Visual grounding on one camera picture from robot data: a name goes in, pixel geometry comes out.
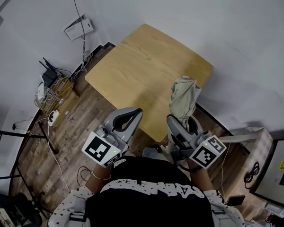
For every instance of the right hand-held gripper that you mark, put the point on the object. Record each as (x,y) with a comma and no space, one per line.
(206,150)

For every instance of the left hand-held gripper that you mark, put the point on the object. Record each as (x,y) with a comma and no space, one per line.
(97,148)

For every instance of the beige cloth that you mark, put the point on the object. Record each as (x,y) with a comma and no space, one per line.
(183,96)

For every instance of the person's left forearm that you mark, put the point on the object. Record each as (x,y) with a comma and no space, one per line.
(98,183)

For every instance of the person's right forearm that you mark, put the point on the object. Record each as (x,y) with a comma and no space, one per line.
(202,180)

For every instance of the person's grey shoe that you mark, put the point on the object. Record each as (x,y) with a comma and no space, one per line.
(153,153)

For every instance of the wooden table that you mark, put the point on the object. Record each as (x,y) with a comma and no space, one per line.
(142,74)

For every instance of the white power strip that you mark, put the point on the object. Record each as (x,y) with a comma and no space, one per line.
(277,210)
(54,118)

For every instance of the person's black starred shirt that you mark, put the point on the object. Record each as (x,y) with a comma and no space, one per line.
(146,197)

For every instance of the black phone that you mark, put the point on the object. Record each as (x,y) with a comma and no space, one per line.
(236,200)

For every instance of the white network device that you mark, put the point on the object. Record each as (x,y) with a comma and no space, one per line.
(40,92)

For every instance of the black router with antennas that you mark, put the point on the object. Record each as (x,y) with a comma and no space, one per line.
(48,75)

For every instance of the black framed white board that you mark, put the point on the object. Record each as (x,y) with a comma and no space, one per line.
(274,164)

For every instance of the yellow label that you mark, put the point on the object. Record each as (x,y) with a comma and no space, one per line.
(282,165)

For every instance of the black metal stand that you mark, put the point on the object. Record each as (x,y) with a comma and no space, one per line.
(19,133)

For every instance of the black plug adaptor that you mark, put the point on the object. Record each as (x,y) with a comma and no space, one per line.
(14,127)

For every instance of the black office chair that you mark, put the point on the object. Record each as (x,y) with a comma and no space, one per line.
(14,209)

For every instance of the white wall box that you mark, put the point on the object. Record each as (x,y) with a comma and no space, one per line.
(77,28)

